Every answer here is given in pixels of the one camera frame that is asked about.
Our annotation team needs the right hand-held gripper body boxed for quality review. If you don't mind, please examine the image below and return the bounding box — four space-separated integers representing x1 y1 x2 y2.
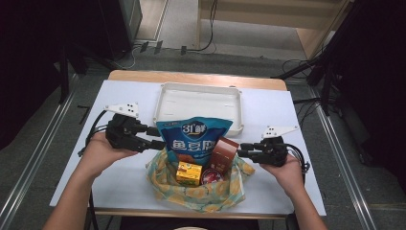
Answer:
259 126 300 168

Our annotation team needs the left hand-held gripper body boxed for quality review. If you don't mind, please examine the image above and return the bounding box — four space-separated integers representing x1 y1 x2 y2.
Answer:
103 103 147 152

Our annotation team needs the brown box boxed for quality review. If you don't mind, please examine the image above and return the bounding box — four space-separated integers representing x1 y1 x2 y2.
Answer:
209 136 240 176

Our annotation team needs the blue snack pouch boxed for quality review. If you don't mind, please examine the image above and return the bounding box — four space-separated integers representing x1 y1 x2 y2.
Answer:
155 116 234 165

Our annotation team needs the yellow drink carton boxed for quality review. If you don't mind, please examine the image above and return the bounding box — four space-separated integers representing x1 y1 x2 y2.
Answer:
175 161 203 188

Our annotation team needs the yellow patterned cloth bag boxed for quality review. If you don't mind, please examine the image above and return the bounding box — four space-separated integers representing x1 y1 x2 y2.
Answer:
146 148 257 214

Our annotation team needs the white plastic tray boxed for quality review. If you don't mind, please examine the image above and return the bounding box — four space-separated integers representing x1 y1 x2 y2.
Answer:
152 81 244 137

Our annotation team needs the person's right hand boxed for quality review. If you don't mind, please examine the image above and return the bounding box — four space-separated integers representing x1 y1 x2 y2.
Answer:
259 153 305 196

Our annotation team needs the person's left hand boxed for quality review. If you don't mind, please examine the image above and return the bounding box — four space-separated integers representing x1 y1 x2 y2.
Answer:
79 131 140 178

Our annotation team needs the white table mat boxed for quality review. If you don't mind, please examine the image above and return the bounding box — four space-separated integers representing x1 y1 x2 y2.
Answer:
49 80 327 217

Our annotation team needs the person's dark clothing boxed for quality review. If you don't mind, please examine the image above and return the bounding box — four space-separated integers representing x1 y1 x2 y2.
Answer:
119 217 261 230

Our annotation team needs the black metal stand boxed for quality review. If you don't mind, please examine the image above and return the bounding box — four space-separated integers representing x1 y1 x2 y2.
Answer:
58 41 89 104

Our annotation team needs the black tripod stand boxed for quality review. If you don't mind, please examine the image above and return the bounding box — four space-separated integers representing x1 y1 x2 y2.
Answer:
271 54 340 116

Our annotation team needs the black cabinet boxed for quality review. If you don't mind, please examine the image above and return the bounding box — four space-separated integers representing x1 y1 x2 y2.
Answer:
95 0 144 60

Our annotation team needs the wooden shelf unit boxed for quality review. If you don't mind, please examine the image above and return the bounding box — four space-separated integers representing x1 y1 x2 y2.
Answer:
195 0 352 60

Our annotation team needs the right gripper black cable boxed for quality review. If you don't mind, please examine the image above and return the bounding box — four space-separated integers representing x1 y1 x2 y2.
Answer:
285 143 311 175

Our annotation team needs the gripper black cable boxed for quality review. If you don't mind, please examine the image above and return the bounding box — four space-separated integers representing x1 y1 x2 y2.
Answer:
285 143 311 175
78 109 109 157

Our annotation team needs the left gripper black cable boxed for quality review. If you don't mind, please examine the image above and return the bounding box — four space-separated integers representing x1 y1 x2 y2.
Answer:
78 109 109 157

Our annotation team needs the metal floor rail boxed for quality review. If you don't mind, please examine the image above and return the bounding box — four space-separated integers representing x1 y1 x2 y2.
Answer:
307 85 379 230
0 73 79 230

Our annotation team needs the white floor cable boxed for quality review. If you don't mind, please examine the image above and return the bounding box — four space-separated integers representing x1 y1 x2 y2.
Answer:
108 44 143 71

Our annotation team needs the black floor cable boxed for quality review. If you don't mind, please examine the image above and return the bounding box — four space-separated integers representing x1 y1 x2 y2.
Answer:
186 0 219 54

